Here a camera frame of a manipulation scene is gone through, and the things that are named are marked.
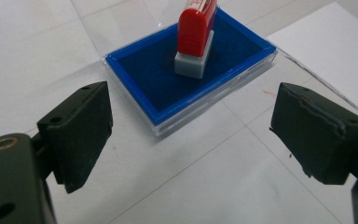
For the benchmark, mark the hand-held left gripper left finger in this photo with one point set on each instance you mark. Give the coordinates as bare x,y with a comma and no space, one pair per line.
77,133

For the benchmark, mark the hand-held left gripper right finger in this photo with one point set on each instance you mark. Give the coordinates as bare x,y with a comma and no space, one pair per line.
317,137

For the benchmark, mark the blue ink pad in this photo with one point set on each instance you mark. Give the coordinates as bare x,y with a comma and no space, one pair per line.
155,71

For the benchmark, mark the red stamp with grey base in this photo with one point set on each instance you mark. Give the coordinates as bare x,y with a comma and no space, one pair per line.
195,34

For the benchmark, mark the small white paper sheet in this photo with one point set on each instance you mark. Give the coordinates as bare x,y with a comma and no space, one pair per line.
332,46

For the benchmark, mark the clear ink pad lid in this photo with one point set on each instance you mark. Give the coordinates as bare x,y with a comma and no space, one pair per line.
121,28

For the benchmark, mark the large white table cover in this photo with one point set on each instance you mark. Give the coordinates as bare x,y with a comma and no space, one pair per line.
205,186

